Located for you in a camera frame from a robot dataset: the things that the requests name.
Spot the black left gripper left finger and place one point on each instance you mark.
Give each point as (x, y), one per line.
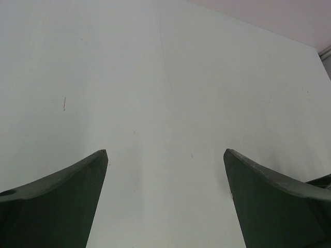
(57, 210)

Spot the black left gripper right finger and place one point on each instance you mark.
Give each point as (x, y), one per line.
(275, 210)

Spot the grey aluminium corner profile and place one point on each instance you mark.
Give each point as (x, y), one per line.
(325, 54)

